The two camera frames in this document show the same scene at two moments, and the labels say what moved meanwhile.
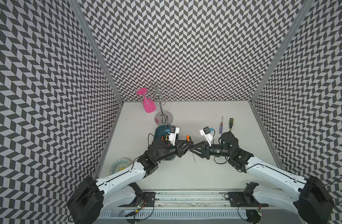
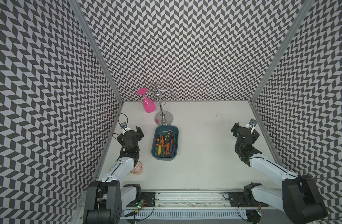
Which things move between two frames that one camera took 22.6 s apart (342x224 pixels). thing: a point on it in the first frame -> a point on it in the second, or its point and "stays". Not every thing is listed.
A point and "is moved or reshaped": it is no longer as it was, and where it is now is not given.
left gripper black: [180, 148] -> [120, 139]
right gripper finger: [202, 149] -> [235, 129]
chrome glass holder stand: [162, 117] stays
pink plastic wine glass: [148, 105] stays
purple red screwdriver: [221, 126] is moved or reshaped
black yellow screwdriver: [231, 123] -> [168, 137]
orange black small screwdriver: [188, 138] is moved or reshaped
